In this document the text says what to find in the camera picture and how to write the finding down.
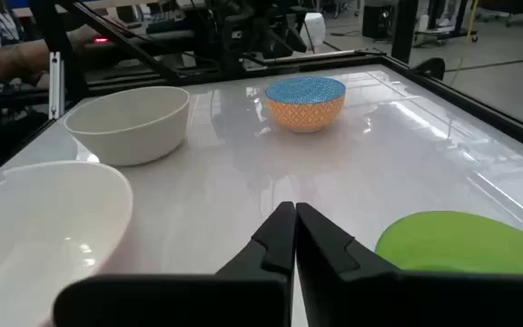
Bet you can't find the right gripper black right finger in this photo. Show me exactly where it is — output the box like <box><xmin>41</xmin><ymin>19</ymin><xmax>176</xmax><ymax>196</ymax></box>
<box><xmin>296</xmin><ymin>202</ymin><xmax>523</xmax><ymax>327</ymax></box>

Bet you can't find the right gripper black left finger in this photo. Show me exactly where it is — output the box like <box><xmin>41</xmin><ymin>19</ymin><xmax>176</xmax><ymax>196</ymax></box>
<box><xmin>52</xmin><ymin>202</ymin><xmax>298</xmax><ymax>327</ymax></box>

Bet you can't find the green bowl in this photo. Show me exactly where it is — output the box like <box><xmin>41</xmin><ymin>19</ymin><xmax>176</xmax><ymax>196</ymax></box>
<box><xmin>374</xmin><ymin>210</ymin><xmax>523</xmax><ymax>277</ymax></box>

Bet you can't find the blue orange patterned bowl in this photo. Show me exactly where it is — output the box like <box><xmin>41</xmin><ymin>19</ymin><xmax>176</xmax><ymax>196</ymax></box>
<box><xmin>264</xmin><ymin>75</ymin><xmax>347</xmax><ymax>134</ymax></box>

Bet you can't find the cream deep bowl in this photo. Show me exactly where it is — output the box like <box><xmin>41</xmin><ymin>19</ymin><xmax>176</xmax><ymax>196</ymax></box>
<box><xmin>64</xmin><ymin>85</ymin><xmax>191</xmax><ymax>167</ymax></box>

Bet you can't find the large white bowl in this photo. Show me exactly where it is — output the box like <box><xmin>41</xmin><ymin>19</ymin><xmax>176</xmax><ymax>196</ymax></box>
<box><xmin>0</xmin><ymin>160</ymin><xmax>134</xmax><ymax>327</ymax></box>

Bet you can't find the person's forearm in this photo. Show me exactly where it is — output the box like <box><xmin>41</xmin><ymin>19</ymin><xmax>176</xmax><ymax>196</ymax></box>
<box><xmin>0</xmin><ymin>25</ymin><xmax>104</xmax><ymax>85</ymax></box>

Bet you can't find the black stand leg round foot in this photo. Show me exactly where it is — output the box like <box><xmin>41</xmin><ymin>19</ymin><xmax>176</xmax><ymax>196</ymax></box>
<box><xmin>390</xmin><ymin>0</ymin><xmax>447</xmax><ymax>81</ymax></box>

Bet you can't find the black box on floor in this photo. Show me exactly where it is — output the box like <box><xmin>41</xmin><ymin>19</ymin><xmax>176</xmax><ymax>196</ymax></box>
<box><xmin>361</xmin><ymin>3</ymin><xmax>397</xmax><ymax>40</ymax></box>

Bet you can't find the white plastic container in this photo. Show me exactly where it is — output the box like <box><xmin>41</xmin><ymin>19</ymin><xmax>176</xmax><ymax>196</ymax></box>
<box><xmin>304</xmin><ymin>12</ymin><xmax>327</xmax><ymax>49</ymax></box>

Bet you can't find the black table frame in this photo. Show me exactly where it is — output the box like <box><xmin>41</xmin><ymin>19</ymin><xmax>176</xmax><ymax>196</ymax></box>
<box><xmin>0</xmin><ymin>49</ymin><xmax>523</xmax><ymax>192</ymax></box>

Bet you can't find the silver aluminium bracket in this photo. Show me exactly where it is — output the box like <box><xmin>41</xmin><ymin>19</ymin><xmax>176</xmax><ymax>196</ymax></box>
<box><xmin>48</xmin><ymin>51</ymin><xmax>66</xmax><ymax>121</ymax></box>

